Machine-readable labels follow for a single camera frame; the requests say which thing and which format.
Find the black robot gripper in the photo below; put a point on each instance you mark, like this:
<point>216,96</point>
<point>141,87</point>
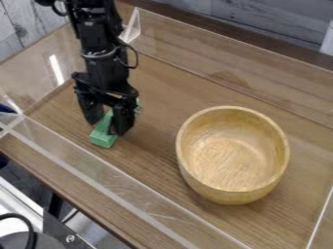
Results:
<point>104,85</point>

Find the green rectangular block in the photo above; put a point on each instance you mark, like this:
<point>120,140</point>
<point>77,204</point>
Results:
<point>100,136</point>

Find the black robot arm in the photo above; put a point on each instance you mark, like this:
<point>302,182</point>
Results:
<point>96,22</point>

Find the brown wooden bowl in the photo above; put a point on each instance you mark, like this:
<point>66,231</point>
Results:
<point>233,153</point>

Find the clear acrylic tray wall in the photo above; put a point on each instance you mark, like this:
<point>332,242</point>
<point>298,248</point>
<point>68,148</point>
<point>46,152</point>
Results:
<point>128,186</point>

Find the black metal bracket with screw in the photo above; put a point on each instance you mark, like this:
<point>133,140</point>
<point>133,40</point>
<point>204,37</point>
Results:
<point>64,234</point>

